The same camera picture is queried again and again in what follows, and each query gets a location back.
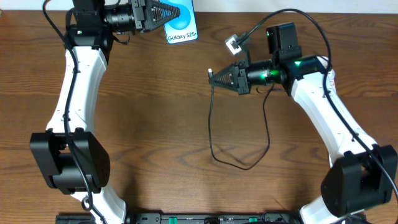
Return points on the white power strip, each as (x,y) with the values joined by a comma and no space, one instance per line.
(331,72)

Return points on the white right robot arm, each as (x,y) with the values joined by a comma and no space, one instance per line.
(362,173)

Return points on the blue Galaxy smartphone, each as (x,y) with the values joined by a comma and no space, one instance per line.
(184,27)

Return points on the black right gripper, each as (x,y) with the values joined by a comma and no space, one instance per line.
(242,78)

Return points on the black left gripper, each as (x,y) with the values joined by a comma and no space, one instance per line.
(138,15)

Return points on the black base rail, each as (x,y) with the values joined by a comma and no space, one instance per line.
(263,218)

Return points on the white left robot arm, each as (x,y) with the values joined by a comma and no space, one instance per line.
(67,153)

